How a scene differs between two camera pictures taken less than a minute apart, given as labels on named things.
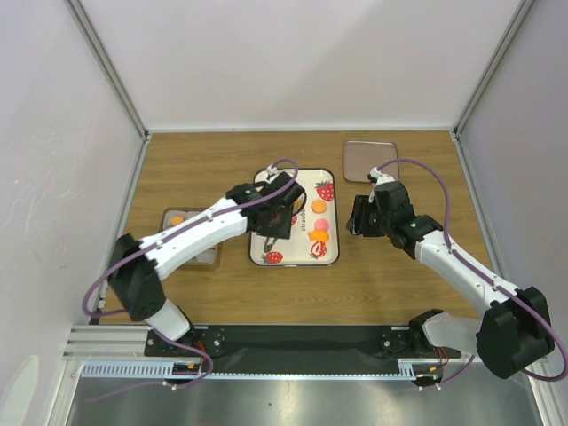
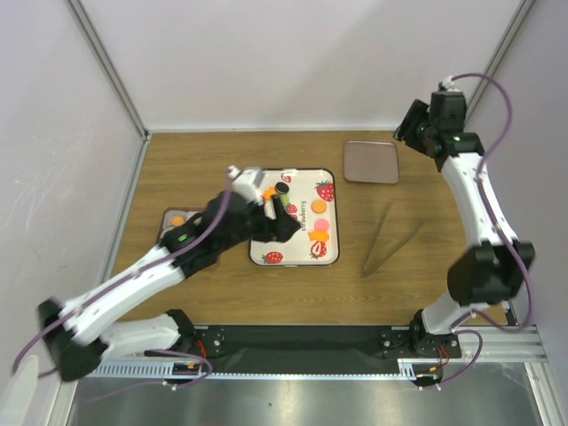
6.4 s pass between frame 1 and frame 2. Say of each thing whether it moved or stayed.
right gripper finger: moved
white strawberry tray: stayed
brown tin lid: stayed
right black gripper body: moved
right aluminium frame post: stayed
